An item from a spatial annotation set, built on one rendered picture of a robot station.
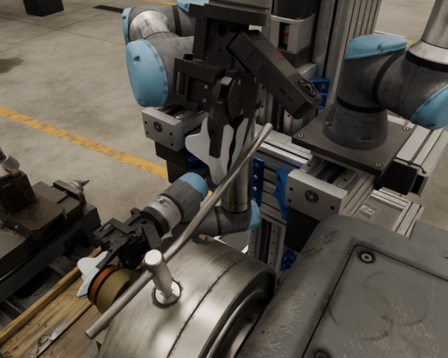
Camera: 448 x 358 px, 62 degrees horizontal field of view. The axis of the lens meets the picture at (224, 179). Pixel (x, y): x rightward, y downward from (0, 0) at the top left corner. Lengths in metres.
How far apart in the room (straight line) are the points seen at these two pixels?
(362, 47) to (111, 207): 1.98
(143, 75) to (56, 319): 0.58
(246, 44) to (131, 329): 0.36
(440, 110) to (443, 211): 2.02
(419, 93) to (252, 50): 0.43
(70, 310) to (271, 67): 0.74
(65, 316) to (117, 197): 1.69
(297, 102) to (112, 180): 2.39
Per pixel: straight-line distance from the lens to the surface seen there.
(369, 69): 0.84
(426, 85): 0.78
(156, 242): 0.74
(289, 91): 0.41
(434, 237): 0.61
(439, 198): 2.86
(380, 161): 0.90
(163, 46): 0.68
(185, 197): 0.82
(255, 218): 0.92
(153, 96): 0.67
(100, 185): 2.71
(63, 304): 0.98
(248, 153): 0.49
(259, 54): 0.42
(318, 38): 1.09
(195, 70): 0.44
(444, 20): 0.77
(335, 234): 0.57
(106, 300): 0.68
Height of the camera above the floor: 1.65
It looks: 39 degrees down
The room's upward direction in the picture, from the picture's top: straight up
